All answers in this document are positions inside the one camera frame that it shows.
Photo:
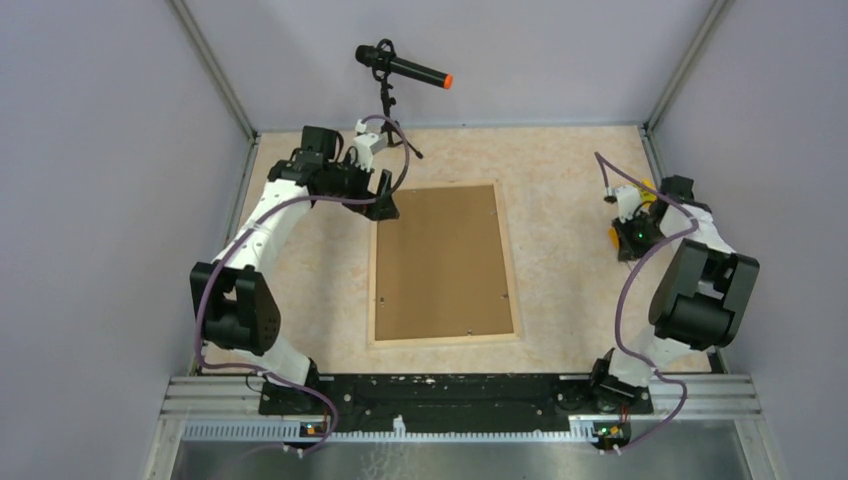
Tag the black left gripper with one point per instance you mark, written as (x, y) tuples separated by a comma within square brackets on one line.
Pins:
[(384, 206)]

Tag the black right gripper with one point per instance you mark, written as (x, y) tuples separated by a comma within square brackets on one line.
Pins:
[(628, 250)]

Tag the white wooden photo frame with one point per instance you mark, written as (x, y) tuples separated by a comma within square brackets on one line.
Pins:
[(442, 274)]

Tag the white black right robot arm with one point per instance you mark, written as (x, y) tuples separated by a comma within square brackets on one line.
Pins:
[(699, 302)]

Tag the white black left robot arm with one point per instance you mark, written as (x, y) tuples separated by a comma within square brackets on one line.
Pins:
[(234, 306)]

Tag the yellow plastic box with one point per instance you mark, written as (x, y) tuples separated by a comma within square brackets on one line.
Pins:
[(648, 189)]

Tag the black tripod microphone stand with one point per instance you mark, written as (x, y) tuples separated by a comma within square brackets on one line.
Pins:
[(387, 100)]

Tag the black microphone orange tip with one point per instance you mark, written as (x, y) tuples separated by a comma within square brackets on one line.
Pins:
[(385, 60)]

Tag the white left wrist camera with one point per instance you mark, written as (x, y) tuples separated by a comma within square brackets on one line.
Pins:
[(366, 145)]

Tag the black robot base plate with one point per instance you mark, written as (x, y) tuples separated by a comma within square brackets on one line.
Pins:
[(448, 403)]

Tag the aluminium rail front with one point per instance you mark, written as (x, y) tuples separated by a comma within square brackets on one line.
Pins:
[(226, 408)]

